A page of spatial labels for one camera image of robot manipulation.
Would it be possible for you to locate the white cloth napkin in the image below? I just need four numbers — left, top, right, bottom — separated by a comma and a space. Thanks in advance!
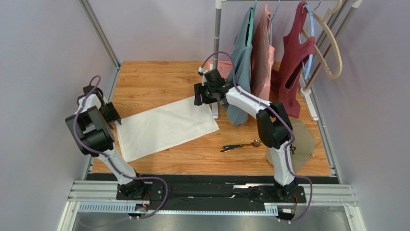
116, 96, 219, 162

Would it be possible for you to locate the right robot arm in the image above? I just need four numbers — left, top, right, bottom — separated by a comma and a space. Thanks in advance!
194, 68, 297, 201

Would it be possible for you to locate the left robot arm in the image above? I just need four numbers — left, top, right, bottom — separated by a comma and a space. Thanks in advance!
65, 85, 148, 200

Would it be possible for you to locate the pink cloth on table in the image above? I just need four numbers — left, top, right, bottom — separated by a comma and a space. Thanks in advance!
206, 60, 232, 80

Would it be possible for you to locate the grey-blue hanging shirt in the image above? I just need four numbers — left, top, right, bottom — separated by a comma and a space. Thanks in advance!
224, 10, 253, 126

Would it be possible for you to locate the teal hanger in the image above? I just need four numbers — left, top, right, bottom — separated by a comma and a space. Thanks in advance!
246, 0, 258, 47

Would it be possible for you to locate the salmon pink hanging shirt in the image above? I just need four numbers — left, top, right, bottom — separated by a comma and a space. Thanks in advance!
250, 5, 275, 100

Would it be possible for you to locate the dark red tank top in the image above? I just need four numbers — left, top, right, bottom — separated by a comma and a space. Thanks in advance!
271, 1, 309, 118

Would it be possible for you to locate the metal clothes rack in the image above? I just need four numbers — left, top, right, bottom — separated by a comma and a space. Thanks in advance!
208, 0, 364, 121

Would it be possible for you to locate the light blue hanger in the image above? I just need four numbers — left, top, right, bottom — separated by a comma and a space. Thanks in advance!
302, 3, 315, 80

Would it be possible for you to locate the tan baseball cap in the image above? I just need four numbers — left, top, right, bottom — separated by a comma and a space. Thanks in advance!
265, 119, 317, 174

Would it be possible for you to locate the beige wooden hanger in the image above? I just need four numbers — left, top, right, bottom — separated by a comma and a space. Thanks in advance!
312, 0, 343, 79

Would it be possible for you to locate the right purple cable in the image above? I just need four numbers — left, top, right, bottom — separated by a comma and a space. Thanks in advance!
200, 51, 313, 223

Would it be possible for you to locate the gold utensil dark handle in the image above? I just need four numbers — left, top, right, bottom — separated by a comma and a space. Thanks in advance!
220, 144, 252, 153

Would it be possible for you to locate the gold fork green handle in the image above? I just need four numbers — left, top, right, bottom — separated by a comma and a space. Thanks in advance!
220, 139, 262, 153

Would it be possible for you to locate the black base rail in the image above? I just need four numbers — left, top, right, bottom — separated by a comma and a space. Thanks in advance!
86, 173, 340, 215

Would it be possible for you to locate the aluminium frame post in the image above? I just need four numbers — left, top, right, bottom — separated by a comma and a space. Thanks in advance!
79, 0, 121, 70

